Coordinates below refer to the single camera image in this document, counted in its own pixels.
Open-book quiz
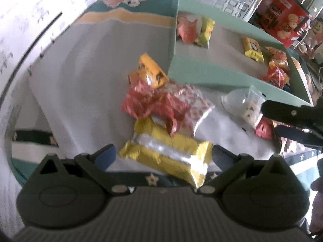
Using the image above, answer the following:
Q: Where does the small red packet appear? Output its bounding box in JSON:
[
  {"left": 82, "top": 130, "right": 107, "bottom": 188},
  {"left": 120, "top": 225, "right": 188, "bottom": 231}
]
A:
[{"left": 255, "top": 117, "right": 275, "bottom": 140}]

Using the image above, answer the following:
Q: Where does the yellow silver large packet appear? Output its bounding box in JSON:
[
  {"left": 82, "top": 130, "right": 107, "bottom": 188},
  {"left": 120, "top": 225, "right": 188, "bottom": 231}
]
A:
[{"left": 119, "top": 117, "right": 213, "bottom": 189}]

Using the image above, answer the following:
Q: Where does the red yellow gummy packet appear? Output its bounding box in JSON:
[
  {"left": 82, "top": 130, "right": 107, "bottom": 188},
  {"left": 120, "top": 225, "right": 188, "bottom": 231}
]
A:
[{"left": 262, "top": 65, "right": 290, "bottom": 89}]

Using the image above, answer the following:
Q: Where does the white cow pattern candy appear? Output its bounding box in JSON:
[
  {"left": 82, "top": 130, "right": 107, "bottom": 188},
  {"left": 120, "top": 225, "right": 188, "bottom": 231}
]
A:
[{"left": 241, "top": 86, "right": 265, "bottom": 129}]

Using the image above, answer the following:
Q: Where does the clear plastic jelly cup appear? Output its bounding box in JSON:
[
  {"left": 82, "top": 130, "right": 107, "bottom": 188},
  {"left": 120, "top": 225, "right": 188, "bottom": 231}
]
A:
[{"left": 221, "top": 88, "right": 249, "bottom": 116}]

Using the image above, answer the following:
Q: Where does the orange noodle snack packet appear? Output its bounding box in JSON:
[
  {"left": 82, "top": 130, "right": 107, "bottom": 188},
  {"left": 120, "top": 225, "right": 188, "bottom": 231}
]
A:
[{"left": 265, "top": 46, "right": 289, "bottom": 71}]

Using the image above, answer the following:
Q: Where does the pink floral white packet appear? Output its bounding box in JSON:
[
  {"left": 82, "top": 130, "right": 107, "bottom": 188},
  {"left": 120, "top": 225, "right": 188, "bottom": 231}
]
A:
[{"left": 160, "top": 81, "right": 215, "bottom": 137}]

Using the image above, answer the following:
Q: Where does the red crinkled candy packet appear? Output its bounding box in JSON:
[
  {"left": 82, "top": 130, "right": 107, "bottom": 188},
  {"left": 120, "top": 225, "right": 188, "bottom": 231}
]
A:
[{"left": 121, "top": 80, "right": 189, "bottom": 136}]

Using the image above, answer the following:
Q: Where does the yellow biscuit packet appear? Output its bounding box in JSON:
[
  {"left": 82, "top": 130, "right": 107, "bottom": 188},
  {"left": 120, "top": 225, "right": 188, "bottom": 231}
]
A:
[{"left": 241, "top": 36, "right": 264, "bottom": 63}]

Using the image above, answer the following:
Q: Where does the orange yellow small packet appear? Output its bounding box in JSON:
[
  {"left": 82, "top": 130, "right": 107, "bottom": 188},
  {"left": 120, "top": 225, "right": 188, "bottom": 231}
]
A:
[{"left": 128, "top": 53, "right": 170, "bottom": 89}]

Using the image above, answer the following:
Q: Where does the long salmon red packet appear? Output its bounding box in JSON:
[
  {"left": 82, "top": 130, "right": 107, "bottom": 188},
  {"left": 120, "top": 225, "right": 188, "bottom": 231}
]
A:
[{"left": 177, "top": 16, "right": 198, "bottom": 44}]

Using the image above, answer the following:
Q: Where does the person's right hand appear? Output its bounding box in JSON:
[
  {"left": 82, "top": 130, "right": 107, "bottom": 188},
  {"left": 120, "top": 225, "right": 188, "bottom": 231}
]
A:
[{"left": 309, "top": 159, "right": 323, "bottom": 233}]

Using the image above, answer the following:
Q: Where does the patterned teal grey blanket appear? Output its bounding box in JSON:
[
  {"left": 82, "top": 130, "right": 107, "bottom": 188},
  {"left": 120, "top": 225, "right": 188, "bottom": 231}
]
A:
[{"left": 10, "top": 0, "right": 323, "bottom": 190}]

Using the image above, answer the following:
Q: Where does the cartoon dog bag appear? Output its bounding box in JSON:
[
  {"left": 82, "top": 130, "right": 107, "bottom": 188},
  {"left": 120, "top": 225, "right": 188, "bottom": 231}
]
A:
[{"left": 304, "top": 15, "right": 323, "bottom": 59}]

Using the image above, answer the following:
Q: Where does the red cookie tin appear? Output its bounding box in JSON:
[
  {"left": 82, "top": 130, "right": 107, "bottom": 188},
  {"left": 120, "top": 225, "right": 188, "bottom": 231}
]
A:
[{"left": 260, "top": 0, "right": 310, "bottom": 48}]

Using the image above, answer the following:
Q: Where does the mint green cardboard box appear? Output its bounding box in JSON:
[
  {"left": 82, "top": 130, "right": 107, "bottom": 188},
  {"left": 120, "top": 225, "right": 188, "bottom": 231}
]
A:
[{"left": 168, "top": 0, "right": 313, "bottom": 106}]

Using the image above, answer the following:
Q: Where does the white instruction sheet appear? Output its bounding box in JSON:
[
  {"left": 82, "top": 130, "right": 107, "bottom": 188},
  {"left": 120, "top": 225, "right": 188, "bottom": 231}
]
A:
[{"left": 1, "top": 0, "right": 98, "bottom": 238}]

